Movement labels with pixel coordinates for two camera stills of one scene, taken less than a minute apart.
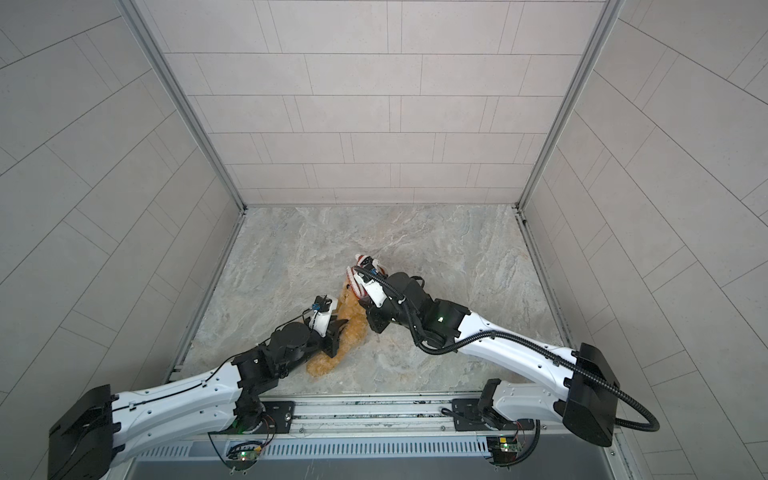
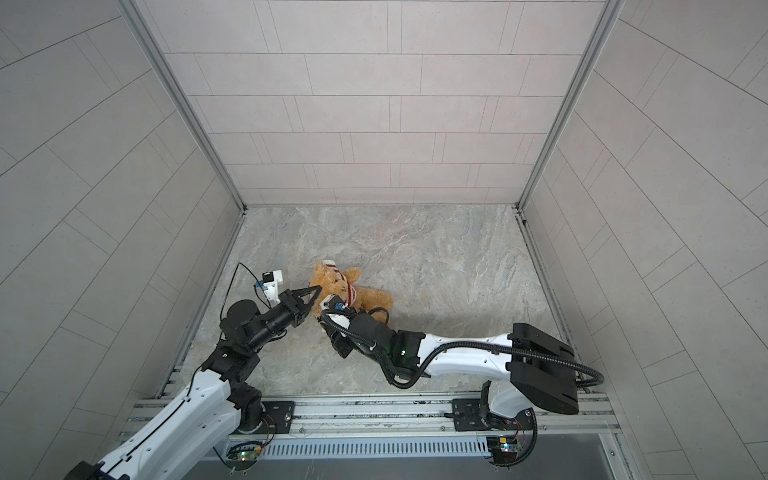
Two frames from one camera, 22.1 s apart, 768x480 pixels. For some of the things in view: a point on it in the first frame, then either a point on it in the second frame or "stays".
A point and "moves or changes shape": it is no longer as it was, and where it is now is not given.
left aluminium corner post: [186, 103] stays
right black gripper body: [382, 317] -> [342, 344]
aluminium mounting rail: [366, 416] stays
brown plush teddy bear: [352, 333] moves or changes shape
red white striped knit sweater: [356, 287] -> [350, 289]
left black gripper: [332, 340] -> [288, 305]
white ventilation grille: [329, 448] stays
